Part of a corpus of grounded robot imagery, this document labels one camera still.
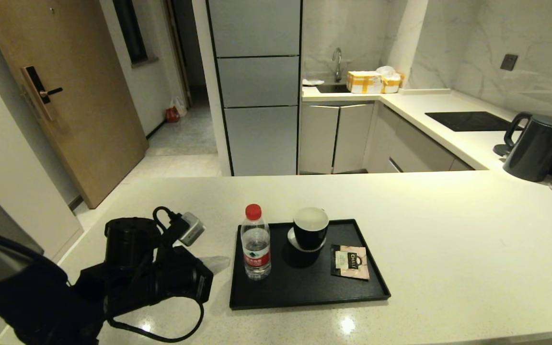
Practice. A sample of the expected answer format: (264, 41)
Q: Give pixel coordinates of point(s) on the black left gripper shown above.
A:
(182, 278)

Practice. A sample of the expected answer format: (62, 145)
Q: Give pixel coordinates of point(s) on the pink tea bag packet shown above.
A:
(352, 262)

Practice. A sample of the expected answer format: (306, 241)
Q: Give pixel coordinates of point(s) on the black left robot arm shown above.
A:
(17, 297)

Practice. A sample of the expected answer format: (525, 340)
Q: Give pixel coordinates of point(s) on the black cup white inside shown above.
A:
(310, 236)

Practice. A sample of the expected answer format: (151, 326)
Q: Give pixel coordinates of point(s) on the black electric kettle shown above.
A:
(539, 152)

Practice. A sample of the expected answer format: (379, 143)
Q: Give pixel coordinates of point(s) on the white saucer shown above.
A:
(291, 238)

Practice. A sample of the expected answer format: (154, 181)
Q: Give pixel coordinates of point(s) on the black rectangular serving tray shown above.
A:
(304, 289)

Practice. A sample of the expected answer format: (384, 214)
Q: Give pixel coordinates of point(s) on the tall grey refrigerator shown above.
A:
(259, 138)

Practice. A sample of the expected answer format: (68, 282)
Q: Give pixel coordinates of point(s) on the red bag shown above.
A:
(172, 115)

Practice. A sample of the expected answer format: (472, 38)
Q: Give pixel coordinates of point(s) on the white plastic shopping bag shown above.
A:
(180, 107)

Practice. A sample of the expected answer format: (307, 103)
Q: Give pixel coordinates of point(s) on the grey cabinet door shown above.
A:
(318, 138)
(352, 138)

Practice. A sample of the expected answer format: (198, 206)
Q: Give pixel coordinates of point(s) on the brown wooden door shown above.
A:
(89, 120)

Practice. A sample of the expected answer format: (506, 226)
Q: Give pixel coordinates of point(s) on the white cloth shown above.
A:
(312, 82)

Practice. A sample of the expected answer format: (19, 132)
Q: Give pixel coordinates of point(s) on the dark kitchen sink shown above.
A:
(331, 88)

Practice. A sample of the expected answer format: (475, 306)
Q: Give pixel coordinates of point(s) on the chrome sink faucet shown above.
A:
(338, 71)

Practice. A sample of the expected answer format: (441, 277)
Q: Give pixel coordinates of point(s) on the grey counter drawer unit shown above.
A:
(415, 147)

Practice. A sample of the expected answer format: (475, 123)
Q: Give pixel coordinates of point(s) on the white storage cabinet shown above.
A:
(7, 158)

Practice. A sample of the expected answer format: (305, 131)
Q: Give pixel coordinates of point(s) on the large yellow-taped cardboard box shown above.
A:
(364, 83)

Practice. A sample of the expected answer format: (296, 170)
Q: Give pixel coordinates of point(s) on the small yellow-taped cardboard box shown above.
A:
(391, 84)

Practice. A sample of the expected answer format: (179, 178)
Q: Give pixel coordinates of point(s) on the white crumpled plastic bag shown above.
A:
(385, 71)

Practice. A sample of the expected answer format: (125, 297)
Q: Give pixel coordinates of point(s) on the black induction cooktop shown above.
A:
(467, 121)

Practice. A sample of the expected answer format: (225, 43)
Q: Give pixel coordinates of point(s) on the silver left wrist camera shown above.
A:
(192, 229)

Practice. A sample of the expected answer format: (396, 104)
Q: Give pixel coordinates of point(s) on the dark wall socket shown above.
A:
(509, 62)

